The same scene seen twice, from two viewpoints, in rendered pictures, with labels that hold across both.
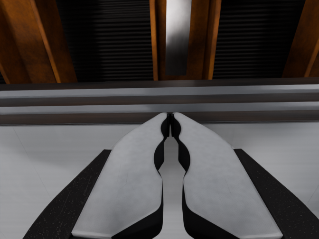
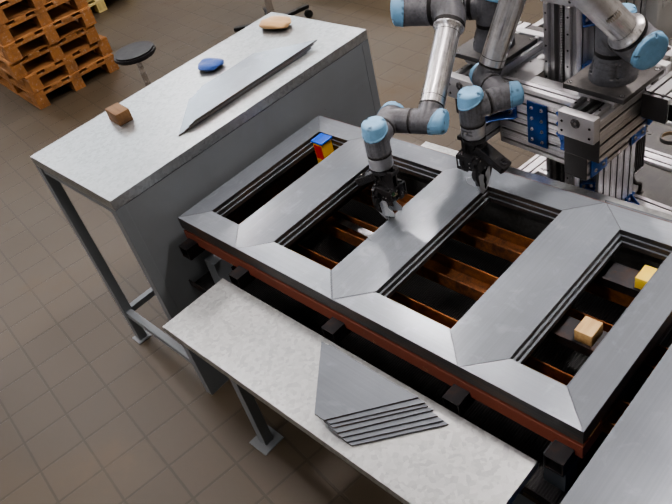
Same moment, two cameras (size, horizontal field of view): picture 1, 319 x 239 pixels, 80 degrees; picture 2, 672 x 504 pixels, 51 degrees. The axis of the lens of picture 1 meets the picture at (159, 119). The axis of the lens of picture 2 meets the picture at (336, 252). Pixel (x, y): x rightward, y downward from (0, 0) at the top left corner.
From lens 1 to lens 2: 2.24 m
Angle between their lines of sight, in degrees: 79
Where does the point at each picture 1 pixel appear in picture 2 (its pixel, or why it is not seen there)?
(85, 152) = (383, 232)
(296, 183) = (426, 205)
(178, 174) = (403, 221)
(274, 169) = (417, 207)
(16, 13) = not seen: hidden behind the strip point
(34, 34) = not seen: hidden behind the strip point
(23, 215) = (386, 258)
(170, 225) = (421, 230)
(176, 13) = not seen: hidden behind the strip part
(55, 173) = (382, 240)
